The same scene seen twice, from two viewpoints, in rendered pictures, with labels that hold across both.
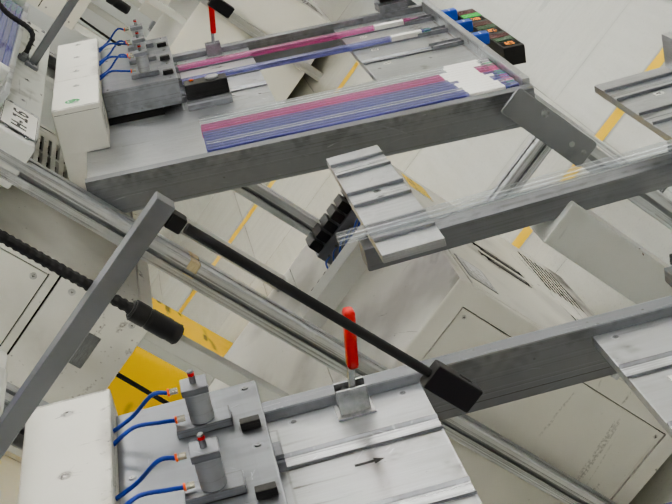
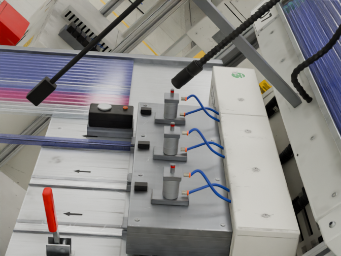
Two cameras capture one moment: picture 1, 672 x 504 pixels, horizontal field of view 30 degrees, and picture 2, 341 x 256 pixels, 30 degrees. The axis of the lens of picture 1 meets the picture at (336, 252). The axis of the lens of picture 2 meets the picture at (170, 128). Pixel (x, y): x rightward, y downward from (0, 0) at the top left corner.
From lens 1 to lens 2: 168 cm
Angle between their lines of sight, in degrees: 127
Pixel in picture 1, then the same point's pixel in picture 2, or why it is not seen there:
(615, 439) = not seen: outside the picture
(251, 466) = (147, 163)
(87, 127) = not seen: outside the picture
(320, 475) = (104, 216)
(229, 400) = (149, 213)
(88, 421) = (247, 203)
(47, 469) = (268, 177)
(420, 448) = (39, 212)
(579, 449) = not seen: outside the picture
